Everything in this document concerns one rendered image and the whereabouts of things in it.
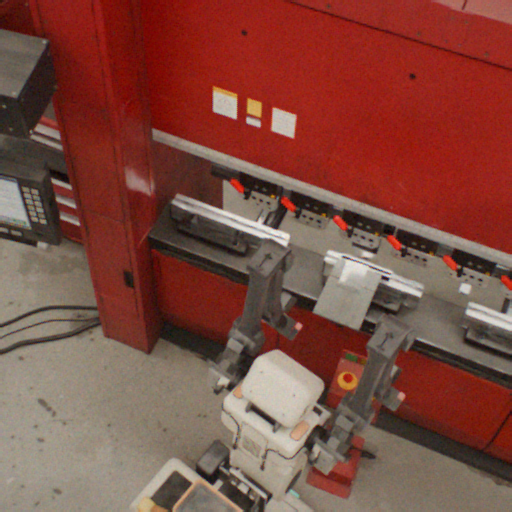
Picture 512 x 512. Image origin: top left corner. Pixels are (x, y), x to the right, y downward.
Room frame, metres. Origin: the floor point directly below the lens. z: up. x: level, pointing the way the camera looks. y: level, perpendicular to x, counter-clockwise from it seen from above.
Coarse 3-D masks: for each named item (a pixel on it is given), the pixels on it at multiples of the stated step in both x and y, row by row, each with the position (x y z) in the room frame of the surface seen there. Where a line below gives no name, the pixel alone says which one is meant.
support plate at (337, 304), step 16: (336, 272) 1.85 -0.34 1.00; (368, 272) 1.86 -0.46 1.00; (336, 288) 1.78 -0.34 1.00; (368, 288) 1.79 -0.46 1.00; (320, 304) 1.71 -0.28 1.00; (336, 304) 1.71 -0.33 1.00; (352, 304) 1.71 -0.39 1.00; (368, 304) 1.72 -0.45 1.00; (336, 320) 1.64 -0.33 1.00; (352, 320) 1.65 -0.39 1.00
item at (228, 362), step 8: (224, 352) 1.37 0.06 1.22; (232, 352) 1.36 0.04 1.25; (208, 360) 1.34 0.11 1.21; (216, 360) 1.35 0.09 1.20; (224, 360) 1.33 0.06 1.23; (232, 360) 1.34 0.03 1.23; (240, 360) 1.34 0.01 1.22; (216, 368) 1.31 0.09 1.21; (224, 368) 1.31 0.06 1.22; (232, 368) 1.31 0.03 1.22; (224, 376) 1.29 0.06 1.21; (232, 376) 1.29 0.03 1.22
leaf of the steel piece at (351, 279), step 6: (348, 270) 1.86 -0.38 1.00; (354, 270) 1.87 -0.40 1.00; (342, 276) 1.84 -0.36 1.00; (348, 276) 1.84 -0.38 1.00; (354, 276) 1.84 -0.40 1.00; (360, 276) 1.84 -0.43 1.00; (342, 282) 1.81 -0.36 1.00; (348, 282) 1.81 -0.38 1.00; (354, 282) 1.81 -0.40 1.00; (360, 282) 1.81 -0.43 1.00; (348, 288) 1.78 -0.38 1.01; (354, 288) 1.77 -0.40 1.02; (360, 288) 1.79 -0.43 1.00
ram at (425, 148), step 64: (192, 0) 2.11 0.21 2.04; (256, 0) 2.03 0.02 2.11; (192, 64) 2.11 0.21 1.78; (256, 64) 2.03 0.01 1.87; (320, 64) 1.96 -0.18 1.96; (384, 64) 1.89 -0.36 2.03; (448, 64) 1.83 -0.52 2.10; (192, 128) 2.11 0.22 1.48; (256, 128) 2.02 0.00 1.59; (320, 128) 1.94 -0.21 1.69; (384, 128) 1.87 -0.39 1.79; (448, 128) 1.81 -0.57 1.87; (384, 192) 1.85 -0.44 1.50; (448, 192) 1.78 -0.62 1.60
